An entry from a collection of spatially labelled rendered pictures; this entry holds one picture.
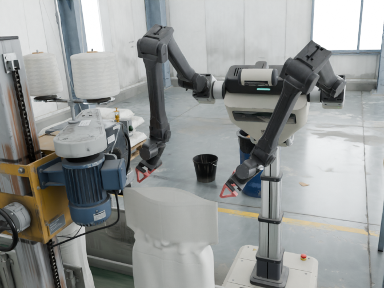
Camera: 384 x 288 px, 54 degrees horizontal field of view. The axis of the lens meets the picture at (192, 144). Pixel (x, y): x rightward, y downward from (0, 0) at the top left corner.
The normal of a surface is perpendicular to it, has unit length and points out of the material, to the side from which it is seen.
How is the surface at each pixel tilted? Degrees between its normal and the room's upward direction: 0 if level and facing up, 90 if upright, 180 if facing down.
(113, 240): 90
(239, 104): 40
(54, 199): 90
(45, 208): 90
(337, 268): 0
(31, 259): 90
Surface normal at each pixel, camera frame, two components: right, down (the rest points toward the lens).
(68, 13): -0.38, 0.32
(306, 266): -0.05, -0.95
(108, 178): 0.03, 0.32
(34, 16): 0.92, 0.08
